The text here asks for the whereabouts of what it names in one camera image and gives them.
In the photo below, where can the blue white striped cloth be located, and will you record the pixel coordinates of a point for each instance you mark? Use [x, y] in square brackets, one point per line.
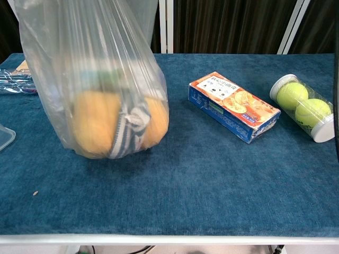
[129, 127]

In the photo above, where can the yellow plush pouch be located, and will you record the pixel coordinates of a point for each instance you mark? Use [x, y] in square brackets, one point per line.
[92, 124]

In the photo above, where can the translucent plastic bag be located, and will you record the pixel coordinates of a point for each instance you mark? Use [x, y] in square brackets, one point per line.
[79, 53]

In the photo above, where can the orange blue cookie box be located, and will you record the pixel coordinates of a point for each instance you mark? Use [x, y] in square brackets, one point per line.
[233, 105]

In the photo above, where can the blue velvet tablecloth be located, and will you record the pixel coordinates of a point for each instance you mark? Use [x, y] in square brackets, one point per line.
[212, 185]

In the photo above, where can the dark brown curtain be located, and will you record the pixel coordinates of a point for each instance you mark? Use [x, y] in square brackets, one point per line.
[225, 23]

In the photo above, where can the yellow green tennis ball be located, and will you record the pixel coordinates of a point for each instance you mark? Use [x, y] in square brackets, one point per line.
[312, 112]
[291, 95]

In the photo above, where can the clear tennis ball tube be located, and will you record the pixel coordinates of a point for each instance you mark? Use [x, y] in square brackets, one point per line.
[320, 132]

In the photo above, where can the clear blue plastic package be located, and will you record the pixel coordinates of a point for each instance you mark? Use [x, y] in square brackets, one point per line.
[13, 83]

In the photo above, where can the clear plastic container corner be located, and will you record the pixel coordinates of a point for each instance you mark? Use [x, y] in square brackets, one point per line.
[4, 136]

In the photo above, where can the white vertical frame post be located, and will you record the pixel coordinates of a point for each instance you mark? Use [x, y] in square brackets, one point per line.
[167, 26]

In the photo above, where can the white table edge rail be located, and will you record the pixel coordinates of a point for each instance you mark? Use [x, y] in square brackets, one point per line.
[169, 239]

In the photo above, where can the white slanted frame post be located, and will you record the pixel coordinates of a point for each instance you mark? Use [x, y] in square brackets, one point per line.
[294, 26]

